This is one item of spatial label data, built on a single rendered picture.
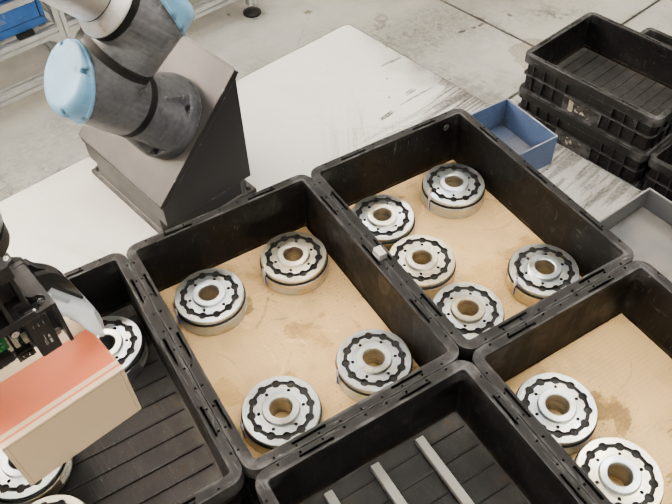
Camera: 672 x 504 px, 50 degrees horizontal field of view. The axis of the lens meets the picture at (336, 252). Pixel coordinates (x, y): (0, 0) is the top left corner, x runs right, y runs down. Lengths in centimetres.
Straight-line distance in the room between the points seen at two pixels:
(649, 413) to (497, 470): 22
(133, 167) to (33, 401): 73
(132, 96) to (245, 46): 200
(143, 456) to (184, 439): 5
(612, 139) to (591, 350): 99
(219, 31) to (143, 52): 215
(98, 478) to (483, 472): 48
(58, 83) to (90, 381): 60
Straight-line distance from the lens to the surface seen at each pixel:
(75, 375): 72
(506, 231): 120
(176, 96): 126
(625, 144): 197
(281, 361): 103
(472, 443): 98
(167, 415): 101
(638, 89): 217
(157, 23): 114
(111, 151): 143
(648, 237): 144
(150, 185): 134
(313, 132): 157
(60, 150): 282
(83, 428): 74
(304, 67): 176
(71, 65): 118
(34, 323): 63
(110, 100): 118
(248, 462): 85
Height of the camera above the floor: 169
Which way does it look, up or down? 48 degrees down
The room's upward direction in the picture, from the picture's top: 2 degrees counter-clockwise
